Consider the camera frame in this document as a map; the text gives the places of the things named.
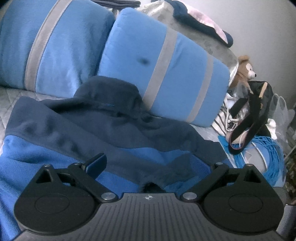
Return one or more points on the brown teddy bear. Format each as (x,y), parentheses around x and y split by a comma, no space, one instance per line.
(244,71)

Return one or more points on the teal cloth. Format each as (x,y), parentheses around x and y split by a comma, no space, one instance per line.
(223,142)

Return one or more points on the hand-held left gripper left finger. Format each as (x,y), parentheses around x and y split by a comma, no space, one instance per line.
(97,163)

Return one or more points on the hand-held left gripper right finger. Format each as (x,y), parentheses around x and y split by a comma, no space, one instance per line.
(215,170)

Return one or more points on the blue pillow with grey stripes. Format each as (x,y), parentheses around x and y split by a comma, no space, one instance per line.
(185,76)
(64,46)

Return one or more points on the clear plastic bag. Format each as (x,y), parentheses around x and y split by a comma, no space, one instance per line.
(282,120)

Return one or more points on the white striped cloth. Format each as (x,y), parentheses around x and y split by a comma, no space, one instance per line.
(222,120)

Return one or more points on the black bag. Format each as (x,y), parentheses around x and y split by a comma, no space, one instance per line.
(268,95)

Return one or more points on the grey velvet headboard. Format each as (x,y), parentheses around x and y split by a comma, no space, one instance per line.
(203,44)

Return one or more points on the blue and navy fleece jacket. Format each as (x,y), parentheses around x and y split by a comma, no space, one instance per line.
(92,129)

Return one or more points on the grey-blue garment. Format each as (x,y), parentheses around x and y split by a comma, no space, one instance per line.
(118,3)

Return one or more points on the pink and navy garment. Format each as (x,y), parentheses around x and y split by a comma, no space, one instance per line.
(196,16)

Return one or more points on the person's right forearm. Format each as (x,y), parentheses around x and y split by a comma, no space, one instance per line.
(288,220)

